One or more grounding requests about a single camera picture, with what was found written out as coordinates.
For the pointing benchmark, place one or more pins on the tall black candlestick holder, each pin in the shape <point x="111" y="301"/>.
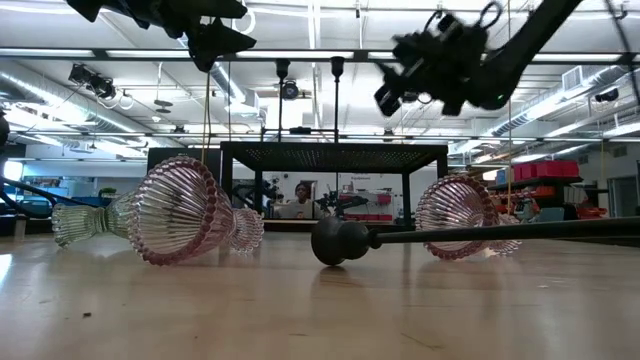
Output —
<point x="337" y="65"/>
<point x="282" y="67"/>
<point x="340" y="240"/>

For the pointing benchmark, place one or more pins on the black ceiling mounted device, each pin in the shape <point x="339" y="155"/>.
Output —
<point x="290" y="90"/>
<point x="92" y="82"/>
<point x="607" y="95"/>

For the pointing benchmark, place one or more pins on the black background robot arm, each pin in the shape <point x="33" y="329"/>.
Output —
<point x="340" y="202"/>
<point x="250" y="192"/>

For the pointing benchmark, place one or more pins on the black overhead crossbar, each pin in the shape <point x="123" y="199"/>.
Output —
<point x="360" y="55"/>

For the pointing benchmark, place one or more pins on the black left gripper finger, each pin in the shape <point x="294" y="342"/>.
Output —
<point x="87" y="9"/>
<point x="215" y="42"/>

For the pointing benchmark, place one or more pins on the person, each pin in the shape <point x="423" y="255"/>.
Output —
<point x="301" y="192"/>

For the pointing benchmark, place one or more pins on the red storage bin row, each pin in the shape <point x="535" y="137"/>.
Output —
<point x="547" y="169"/>

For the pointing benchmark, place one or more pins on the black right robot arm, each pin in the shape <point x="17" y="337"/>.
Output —
<point x="530" y="40"/>

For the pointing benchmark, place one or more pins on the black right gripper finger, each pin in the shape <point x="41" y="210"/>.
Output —
<point x="415" y="47"/>
<point x="397" y="71"/>

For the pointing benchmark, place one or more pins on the black mesh metal shelf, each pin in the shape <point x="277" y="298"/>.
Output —
<point x="340" y="157"/>

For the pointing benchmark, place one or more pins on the pink ribbed glass candle holder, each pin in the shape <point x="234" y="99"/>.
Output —
<point x="460" y="215"/>
<point x="175" y="210"/>

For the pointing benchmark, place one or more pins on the black storage rack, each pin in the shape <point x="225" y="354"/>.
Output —
<point x="565" y="181"/>

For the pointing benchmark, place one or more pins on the silver ventilation duct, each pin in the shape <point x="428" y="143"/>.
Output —
<point x="50" y="100"/>
<point x="550" y="107"/>

